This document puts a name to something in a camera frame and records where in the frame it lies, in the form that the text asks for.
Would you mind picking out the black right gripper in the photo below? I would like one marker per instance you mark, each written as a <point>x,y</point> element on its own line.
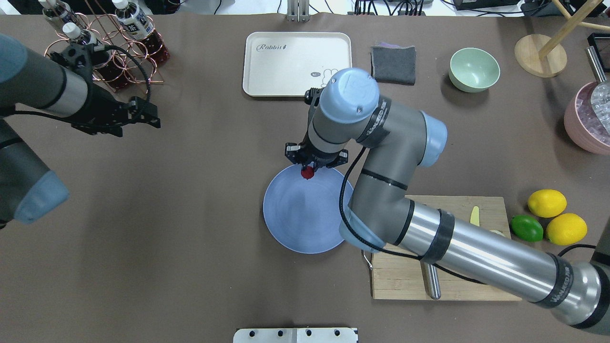
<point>318,157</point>

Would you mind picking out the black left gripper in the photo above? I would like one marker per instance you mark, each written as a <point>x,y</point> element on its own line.
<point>101,109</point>

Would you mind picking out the red strawberry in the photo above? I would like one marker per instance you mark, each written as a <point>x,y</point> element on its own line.
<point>307,172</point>

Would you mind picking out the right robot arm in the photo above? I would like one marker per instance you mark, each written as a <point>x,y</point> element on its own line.
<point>399,139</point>

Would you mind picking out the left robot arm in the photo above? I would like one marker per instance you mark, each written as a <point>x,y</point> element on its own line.
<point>60,88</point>

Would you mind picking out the blue plate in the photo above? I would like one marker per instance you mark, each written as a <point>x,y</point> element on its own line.
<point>302,214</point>

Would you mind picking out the bottle with dark drink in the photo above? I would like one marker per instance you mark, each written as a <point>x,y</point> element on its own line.
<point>140,28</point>

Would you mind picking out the cream rectangular tray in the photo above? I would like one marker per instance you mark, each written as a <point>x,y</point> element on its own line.
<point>286,64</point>

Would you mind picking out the grey folded cloth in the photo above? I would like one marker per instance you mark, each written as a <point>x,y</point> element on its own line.
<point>394,64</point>

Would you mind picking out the wooden cutting board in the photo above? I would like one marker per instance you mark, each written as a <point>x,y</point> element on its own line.
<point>398,278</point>

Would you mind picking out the yellow plastic knife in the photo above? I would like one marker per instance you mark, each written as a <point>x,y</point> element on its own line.
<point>475,216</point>

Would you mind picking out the mint green bowl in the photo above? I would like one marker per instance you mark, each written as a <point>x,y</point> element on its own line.
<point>473,70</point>

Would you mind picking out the green lime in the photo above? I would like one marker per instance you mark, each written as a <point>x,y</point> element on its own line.
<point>527,228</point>

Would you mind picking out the yellow lemon outer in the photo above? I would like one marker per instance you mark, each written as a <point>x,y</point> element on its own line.
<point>547,203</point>

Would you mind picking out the wooden cup stand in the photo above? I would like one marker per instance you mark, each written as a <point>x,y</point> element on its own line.
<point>543,56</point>

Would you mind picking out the yellow lemon near board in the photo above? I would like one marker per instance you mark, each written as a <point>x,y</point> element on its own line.
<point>566,229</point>

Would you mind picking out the pink bowl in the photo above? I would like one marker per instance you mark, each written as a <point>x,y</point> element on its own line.
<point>582,125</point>

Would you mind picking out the clear ice cubes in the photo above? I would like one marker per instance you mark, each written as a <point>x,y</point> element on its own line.
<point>593,110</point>

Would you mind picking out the metal ice scoop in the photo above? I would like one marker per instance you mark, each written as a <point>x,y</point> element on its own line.
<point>598,71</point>

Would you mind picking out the steel knife handle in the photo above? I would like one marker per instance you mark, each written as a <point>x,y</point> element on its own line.
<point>431,281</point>

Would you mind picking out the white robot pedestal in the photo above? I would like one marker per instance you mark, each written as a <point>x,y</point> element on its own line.
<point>297,335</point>

